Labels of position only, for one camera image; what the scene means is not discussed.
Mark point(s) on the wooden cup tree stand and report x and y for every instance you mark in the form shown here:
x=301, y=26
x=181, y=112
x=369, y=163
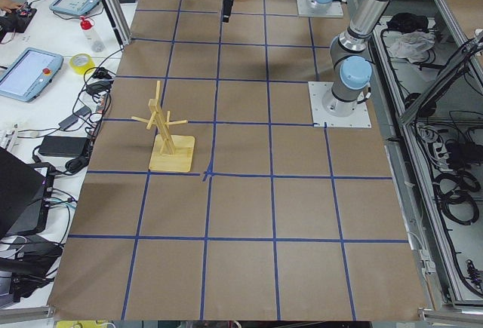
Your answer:
x=170, y=153

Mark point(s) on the person's hand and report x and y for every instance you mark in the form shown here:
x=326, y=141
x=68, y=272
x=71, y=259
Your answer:
x=9, y=5

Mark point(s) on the clear bottle red cap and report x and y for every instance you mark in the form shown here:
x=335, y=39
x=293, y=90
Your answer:
x=91, y=35

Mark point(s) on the yellow tape roll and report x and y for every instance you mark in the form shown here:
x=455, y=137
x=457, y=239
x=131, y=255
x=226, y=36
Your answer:
x=82, y=63

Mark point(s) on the black controller device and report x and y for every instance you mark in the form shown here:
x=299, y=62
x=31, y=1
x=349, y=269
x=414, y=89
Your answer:
x=18, y=20

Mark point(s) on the teach pendant lower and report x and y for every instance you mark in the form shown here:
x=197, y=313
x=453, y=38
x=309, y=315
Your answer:
x=30, y=74

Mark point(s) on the white cloth rag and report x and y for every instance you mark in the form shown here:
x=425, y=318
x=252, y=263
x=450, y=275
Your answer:
x=412, y=46

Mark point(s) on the black power adapter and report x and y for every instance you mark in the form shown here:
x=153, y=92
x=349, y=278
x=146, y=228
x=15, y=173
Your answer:
x=62, y=146

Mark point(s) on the black laptop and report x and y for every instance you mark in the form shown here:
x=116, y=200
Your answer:
x=25, y=189

